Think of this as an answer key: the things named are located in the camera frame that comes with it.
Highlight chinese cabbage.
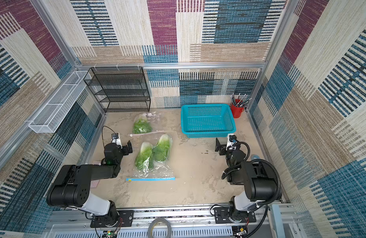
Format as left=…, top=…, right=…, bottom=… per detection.
left=152, top=134, right=172, bottom=162
left=135, top=142, right=154, bottom=173

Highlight clear blue-zip bag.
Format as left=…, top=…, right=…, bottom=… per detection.
left=126, top=133, right=175, bottom=181

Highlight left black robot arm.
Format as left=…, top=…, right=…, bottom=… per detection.
left=46, top=141, right=134, bottom=228

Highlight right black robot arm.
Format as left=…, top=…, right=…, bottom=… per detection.
left=214, top=134, right=282, bottom=223

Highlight clear pink-zip lettuce bag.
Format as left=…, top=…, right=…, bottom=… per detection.
left=129, top=112, right=166, bottom=137

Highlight teal plastic basket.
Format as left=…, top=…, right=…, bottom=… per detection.
left=181, top=104, right=236, bottom=138

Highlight blue tape roll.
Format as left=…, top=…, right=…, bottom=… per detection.
left=250, top=154, right=260, bottom=160

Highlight red utensil cup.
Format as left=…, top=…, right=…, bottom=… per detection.
left=230, top=99, right=245, bottom=119

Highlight metal utensils in cup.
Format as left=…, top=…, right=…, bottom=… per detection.
left=230, top=94, right=251, bottom=108

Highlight grey tape roll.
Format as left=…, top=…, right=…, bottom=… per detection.
left=147, top=218, right=172, bottom=238

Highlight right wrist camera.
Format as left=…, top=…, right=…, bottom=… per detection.
left=226, top=133, right=237, bottom=151

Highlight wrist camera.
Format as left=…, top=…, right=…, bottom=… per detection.
left=226, top=133, right=237, bottom=151
left=111, top=133, right=122, bottom=147

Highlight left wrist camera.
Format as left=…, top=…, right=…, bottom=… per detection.
left=111, top=133, right=122, bottom=147

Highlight black wire shelf rack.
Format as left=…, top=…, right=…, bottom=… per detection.
left=83, top=66, right=151, bottom=113

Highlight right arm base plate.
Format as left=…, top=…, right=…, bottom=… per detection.
left=210, top=206, right=256, bottom=224

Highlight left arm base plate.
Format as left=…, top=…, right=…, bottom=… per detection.
left=90, top=210, right=134, bottom=228

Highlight white mesh wall basket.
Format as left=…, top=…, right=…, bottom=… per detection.
left=29, top=71, right=87, bottom=133

